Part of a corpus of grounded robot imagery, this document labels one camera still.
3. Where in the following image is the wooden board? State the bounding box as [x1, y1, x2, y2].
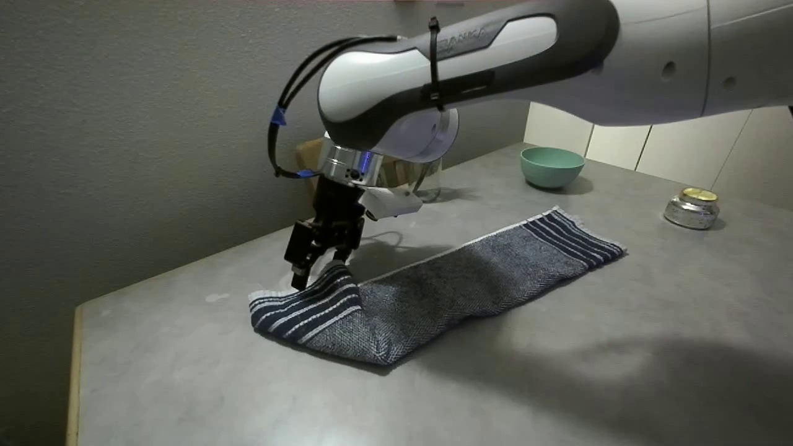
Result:
[296, 138, 327, 203]

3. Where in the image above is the silver jar with gold lid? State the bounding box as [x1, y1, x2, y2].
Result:
[664, 187, 721, 231]

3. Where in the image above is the teal bowl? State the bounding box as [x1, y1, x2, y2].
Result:
[520, 146, 586, 190]

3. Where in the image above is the blue striped towel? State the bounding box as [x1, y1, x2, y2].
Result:
[249, 208, 627, 367]

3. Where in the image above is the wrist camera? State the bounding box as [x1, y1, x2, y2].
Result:
[359, 186, 423, 222]

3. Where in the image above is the clear glass jar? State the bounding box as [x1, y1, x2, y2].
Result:
[379, 155, 444, 204]

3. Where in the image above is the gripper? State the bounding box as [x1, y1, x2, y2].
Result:
[283, 177, 367, 291]

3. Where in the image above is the white cabinet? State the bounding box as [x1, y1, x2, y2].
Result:
[524, 102, 793, 211]

